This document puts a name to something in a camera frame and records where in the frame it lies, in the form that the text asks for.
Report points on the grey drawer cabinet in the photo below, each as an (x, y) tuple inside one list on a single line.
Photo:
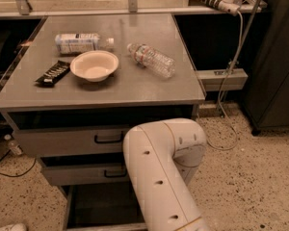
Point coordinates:
[(131, 95)]

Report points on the grey middle drawer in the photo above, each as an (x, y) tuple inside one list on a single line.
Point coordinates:
[(84, 169)]

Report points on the clear plastic water bottle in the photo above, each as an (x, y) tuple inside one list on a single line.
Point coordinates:
[(159, 63)]

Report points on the grey metal rail box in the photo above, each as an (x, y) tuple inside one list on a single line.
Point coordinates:
[(219, 79)]

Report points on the grey drawer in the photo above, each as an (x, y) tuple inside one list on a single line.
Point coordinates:
[(84, 169), (71, 141), (103, 207)]

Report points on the white paper bowl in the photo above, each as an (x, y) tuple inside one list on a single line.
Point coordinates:
[(94, 66)]

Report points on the black snack bar wrapper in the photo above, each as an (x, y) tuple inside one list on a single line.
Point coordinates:
[(54, 74)]

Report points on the white shoe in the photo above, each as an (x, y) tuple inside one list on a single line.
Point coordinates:
[(14, 227)]

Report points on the dark cabinet at right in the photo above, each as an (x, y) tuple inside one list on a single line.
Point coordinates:
[(266, 95)]

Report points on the white labelled bottle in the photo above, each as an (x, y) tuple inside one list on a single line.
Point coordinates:
[(82, 42)]

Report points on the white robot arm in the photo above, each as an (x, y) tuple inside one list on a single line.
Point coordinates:
[(161, 158)]

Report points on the grey bottom drawer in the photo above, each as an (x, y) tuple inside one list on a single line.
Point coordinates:
[(103, 207)]

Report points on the grey top drawer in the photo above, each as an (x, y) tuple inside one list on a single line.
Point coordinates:
[(71, 141)]

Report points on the white power strip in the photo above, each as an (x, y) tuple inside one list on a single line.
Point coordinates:
[(226, 6)]

